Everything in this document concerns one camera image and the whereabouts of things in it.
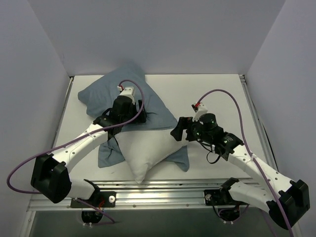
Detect blue beige striped pillowcase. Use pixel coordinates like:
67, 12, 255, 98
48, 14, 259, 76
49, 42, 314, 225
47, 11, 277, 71
78, 61, 190, 172

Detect white pillow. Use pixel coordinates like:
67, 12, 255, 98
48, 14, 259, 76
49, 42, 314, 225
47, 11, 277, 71
115, 129, 190, 184

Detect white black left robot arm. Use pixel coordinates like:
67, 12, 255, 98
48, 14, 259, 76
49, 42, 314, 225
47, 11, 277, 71
31, 95, 147, 207

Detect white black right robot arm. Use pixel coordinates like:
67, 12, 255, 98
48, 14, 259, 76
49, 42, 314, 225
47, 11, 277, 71
170, 113, 310, 230

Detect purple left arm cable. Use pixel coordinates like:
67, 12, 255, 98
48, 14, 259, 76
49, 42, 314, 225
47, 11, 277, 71
6, 79, 145, 226

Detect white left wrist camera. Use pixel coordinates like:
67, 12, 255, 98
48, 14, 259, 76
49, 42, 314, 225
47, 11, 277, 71
117, 85, 135, 104

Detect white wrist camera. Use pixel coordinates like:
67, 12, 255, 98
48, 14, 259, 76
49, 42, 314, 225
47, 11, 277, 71
117, 85, 135, 104
192, 102, 208, 122

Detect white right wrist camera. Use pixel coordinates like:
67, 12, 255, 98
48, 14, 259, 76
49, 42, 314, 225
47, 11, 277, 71
192, 102, 208, 122

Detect aluminium front frame rail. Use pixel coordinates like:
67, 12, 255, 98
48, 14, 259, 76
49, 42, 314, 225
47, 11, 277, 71
27, 181, 296, 212

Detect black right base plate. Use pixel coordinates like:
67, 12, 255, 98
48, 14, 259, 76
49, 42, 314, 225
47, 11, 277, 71
203, 189, 246, 206

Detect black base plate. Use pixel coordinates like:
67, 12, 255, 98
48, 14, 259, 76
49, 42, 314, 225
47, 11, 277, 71
70, 191, 117, 208
203, 189, 246, 206

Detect aluminium table edge rail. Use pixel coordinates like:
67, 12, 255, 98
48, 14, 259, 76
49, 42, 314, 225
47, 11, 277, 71
54, 76, 75, 141

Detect aluminium right side rail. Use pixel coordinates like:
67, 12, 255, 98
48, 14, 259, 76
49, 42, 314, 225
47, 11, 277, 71
239, 75, 278, 171

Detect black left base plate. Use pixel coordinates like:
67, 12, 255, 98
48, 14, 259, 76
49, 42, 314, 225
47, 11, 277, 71
70, 191, 117, 208

